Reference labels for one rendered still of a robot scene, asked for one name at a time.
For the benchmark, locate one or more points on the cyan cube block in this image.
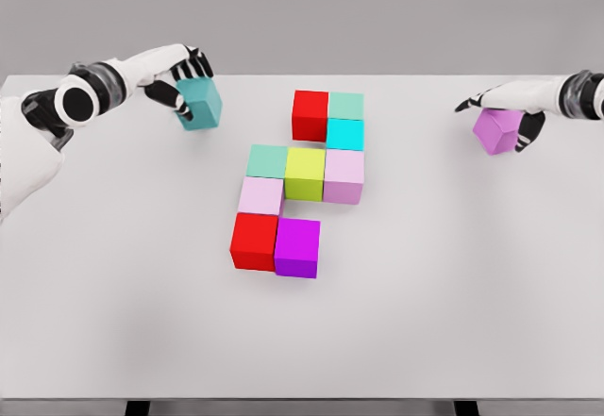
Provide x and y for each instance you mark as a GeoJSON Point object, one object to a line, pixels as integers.
{"type": "Point", "coordinates": [345, 134]}

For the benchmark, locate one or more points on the violet cube block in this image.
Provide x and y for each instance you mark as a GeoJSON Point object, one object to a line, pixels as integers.
{"type": "Point", "coordinates": [495, 130]}

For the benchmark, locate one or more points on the yellow-green cube block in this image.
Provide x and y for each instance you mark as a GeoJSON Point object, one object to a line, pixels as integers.
{"type": "Point", "coordinates": [304, 173]}

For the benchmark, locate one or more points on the mint green cube block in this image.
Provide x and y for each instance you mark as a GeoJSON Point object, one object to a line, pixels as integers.
{"type": "Point", "coordinates": [346, 105]}
{"type": "Point", "coordinates": [266, 161]}

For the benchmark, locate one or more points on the red cube block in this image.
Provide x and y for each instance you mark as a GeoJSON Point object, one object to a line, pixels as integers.
{"type": "Point", "coordinates": [252, 241]}
{"type": "Point", "coordinates": [309, 114]}

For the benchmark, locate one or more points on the teal cube block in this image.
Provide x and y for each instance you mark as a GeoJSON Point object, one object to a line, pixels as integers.
{"type": "Point", "coordinates": [200, 104]}

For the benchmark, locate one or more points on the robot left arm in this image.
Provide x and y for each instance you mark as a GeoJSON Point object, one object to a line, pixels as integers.
{"type": "Point", "coordinates": [33, 123]}

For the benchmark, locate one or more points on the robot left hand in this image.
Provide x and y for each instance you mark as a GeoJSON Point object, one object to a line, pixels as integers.
{"type": "Point", "coordinates": [162, 64]}

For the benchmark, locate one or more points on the magenta cube block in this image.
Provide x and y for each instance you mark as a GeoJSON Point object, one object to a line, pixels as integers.
{"type": "Point", "coordinates": [296, 248]}

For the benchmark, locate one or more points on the pale pink cube block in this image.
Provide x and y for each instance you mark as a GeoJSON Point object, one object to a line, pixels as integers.
{"type": "Point", "coordinates": [343, 175]}
{"type": "Point", "coordinates": [260, 195]}

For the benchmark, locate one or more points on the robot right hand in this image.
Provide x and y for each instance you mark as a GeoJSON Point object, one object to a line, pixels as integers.
{"type": "Point", "coordinates": [512, 96]}

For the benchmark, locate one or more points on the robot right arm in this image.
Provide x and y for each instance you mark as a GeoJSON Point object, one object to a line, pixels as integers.
{"type": "Point", "coordinates": [573, 95]}

